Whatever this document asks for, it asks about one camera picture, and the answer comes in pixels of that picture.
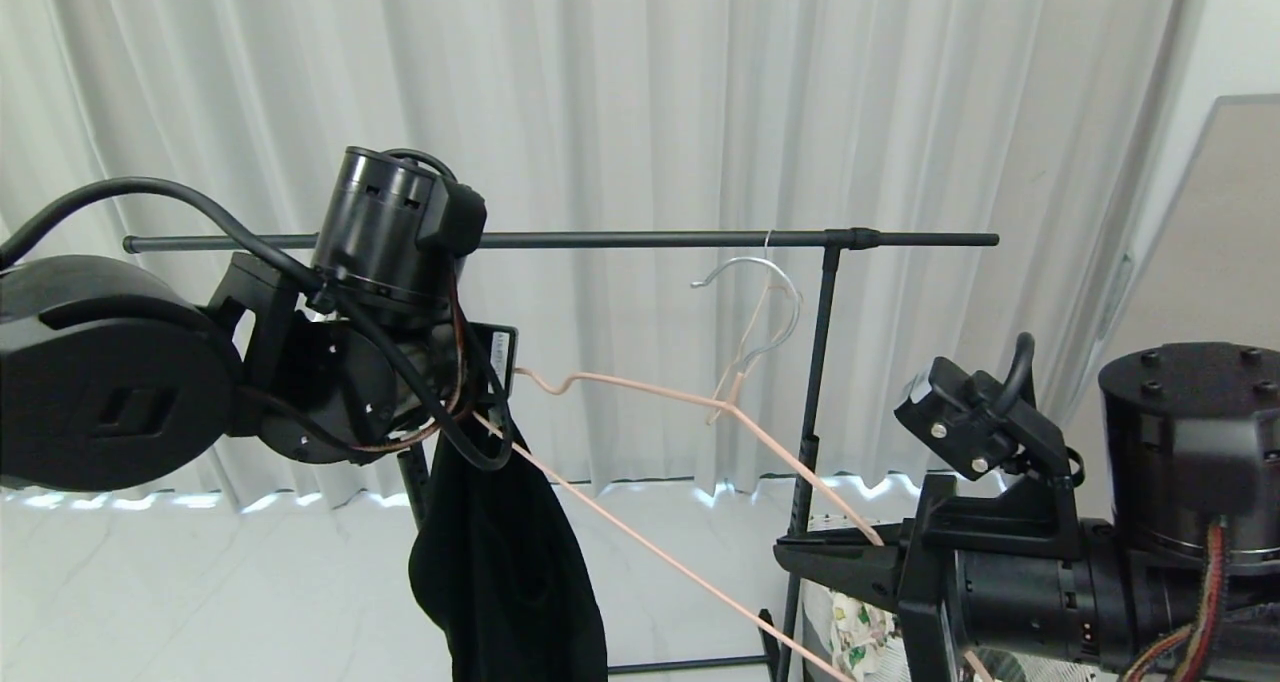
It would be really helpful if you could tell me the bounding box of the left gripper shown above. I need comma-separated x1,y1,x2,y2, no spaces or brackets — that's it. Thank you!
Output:
260,317,521,465

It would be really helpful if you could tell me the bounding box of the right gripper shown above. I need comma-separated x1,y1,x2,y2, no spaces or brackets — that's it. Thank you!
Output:
773,523,1143,682

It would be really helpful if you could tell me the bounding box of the pink clothes hanger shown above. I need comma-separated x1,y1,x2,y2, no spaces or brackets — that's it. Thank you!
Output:
470,257,991,682
705,230,779,425

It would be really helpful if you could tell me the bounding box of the black garment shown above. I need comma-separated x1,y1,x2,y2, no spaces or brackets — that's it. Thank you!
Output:
406,412,611,682

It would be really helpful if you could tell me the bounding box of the white laundry basket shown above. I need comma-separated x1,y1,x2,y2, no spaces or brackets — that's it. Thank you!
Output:
800,514,1126,682

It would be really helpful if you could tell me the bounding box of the black clothes rack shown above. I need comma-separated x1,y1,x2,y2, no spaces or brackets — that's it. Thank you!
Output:
122,227,1001,682

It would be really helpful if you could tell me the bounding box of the cream printed garment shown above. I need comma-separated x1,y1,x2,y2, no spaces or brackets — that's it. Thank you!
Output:
822,590,909,681

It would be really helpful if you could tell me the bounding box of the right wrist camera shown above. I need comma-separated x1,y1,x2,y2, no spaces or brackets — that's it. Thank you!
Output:
893,355,1089,563

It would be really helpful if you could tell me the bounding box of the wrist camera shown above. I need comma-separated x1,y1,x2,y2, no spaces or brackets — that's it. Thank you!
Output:
415,177,489,260
893,355,1089,563

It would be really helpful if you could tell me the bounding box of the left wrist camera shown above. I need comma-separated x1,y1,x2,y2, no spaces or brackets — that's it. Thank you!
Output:
415,177,489,260

